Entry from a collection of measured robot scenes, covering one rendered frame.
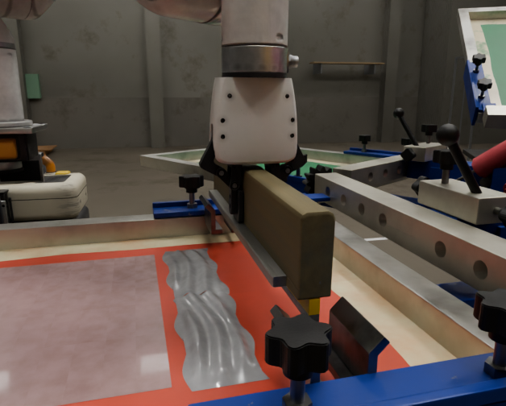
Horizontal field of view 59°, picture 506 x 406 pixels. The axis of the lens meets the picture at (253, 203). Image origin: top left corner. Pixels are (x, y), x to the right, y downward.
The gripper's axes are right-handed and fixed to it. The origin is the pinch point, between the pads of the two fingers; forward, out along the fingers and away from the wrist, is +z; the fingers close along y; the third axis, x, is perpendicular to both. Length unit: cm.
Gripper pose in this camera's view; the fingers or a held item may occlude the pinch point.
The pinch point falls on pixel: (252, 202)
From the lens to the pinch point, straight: 55.4
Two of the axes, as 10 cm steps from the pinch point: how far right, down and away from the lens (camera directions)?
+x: 2.5, 2.4, -9.4
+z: -0.1, 9.7, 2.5
